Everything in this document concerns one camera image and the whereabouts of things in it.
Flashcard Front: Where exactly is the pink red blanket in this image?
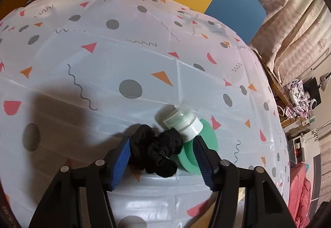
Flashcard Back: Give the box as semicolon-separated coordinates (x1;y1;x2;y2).
288;162;311;228

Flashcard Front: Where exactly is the patterned white plastic tablecloth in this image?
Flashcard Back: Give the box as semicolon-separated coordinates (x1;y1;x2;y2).
1;0;289;227

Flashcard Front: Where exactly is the green silicone travel bottle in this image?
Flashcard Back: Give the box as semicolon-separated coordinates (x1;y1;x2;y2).
163;103;219;175

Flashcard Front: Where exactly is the black hair scrunchie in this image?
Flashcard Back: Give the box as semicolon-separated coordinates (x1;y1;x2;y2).
128;124;183;178

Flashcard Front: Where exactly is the wooden side table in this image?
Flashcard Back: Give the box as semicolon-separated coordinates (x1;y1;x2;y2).
253;50;309;129

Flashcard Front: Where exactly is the pile of patterned clothes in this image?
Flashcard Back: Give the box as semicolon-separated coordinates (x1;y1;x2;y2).
283;79;309;119

